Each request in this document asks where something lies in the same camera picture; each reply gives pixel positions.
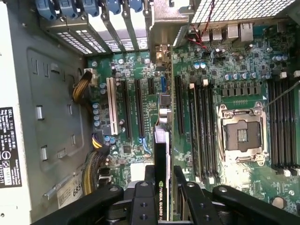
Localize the CPU socket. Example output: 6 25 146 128
217 102 269 165

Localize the socket locking lever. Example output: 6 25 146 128
263 81 300 110

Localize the white expansion slot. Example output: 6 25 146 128
106 77 119 136

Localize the red black twisted wire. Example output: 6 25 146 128
189 0 216 50

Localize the open black PC case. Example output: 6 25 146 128
0 0 300 225

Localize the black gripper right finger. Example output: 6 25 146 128
172 165 300 225

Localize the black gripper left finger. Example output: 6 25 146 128
30 165 157 225

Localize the green Dell motherboard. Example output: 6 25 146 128
86 18 300 225

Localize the yellow black wire bundle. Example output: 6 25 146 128
72 71 93 104
82 131 111 195

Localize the silver coin battery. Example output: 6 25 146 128
271 196 285 210

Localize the silver power supply unit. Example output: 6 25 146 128
0 2 32 225

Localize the silver chipset heatsink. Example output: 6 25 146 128
130 163 146 181

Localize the black Nvidia graphics card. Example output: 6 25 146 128
149 0 195 222

